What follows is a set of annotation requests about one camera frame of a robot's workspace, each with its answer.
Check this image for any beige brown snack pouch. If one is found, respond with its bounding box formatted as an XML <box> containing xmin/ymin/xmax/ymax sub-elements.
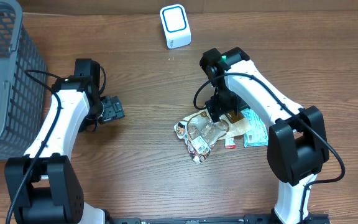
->
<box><xmin>173</xmin><ymin>110</ymin><xmax>251</xmax><ymax>164</ymax></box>

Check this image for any red white snack packet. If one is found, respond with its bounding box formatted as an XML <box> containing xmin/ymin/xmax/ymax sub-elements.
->
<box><xmin>224</xmin><ymin>138</ymin><xmax>236</xmax><ymax>149</ymax></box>

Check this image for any teal tissue pack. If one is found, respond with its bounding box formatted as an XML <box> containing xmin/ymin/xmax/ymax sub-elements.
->
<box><xmin>242</xmin><ymin>108</ymin><xmax>269</xmax><ymax>147</ymax></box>

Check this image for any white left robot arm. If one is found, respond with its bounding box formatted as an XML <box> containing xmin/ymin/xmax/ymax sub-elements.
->
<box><xmin>4</xmin><ymin>58</ymin><xmax>124</xmax><ymax>223</ymax></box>

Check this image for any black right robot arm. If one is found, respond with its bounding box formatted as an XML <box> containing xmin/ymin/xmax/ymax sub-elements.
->
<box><xmin>200</xmin><ymin>47</ymin><xmax>330</xmax><ymax>223</ymax></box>

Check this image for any white barcode scanner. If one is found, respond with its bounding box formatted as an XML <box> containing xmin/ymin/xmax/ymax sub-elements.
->
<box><xmin>160</xmin><ymin>4</ymin><xmax>191</xmax><ymax>49</ymax></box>

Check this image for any grey plastic mesh basket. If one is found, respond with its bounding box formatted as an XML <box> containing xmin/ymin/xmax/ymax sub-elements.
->
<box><xmin>0</xmin><ymin>0</ymin><xmax>47</xmax><ymax>160</ymax></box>

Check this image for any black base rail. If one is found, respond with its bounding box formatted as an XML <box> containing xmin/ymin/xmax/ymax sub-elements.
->
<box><xmin>104</xmin><ymin>212</ymin><xmax>331</xmax><ymax>224</ymax></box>

